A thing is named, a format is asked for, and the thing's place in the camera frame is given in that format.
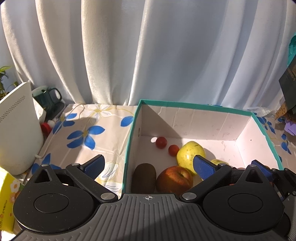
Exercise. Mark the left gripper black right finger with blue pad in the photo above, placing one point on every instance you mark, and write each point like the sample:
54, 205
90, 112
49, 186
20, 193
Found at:
213, 176

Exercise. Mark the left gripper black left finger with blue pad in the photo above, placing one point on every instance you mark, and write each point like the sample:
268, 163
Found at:
84, 177

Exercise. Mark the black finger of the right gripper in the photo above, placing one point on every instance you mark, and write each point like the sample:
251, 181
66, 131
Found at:
283, 180

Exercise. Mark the red apple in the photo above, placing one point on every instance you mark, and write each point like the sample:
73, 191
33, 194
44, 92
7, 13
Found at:
175, 179

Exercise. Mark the cherry tomato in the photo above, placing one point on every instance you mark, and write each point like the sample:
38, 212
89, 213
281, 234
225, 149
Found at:
173, 150
161, 142

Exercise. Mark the brown kiwi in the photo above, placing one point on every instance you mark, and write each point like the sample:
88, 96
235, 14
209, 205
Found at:
144, 179

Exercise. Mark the small yellow pear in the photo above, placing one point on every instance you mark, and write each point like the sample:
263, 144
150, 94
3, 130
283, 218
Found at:
217, 162

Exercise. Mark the large yellow pear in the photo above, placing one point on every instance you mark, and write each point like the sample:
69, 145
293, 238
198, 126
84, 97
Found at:
187, 153

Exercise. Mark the floral tablecloth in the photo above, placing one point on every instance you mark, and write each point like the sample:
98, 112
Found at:
52, 207

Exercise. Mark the small red object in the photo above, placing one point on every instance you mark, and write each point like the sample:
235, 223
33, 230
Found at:
46, 129

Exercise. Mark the teal cardboard box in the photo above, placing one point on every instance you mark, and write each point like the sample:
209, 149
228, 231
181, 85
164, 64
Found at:
231, 135

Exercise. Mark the white appliance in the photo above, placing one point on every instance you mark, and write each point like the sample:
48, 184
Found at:
21, 135

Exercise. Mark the yellow tissue box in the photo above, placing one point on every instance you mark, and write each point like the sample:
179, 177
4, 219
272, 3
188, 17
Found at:
10, 189

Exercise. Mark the dark green mug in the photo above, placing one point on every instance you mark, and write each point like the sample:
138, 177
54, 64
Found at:
50, 99

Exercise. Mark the dark green hanging bags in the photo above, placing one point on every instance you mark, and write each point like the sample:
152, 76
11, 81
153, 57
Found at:
288, 86

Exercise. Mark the green plant leaves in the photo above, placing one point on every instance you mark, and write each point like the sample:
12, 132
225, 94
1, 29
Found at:
6, 85

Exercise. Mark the white curtain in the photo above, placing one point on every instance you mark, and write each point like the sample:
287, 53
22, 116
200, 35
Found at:
228, 53

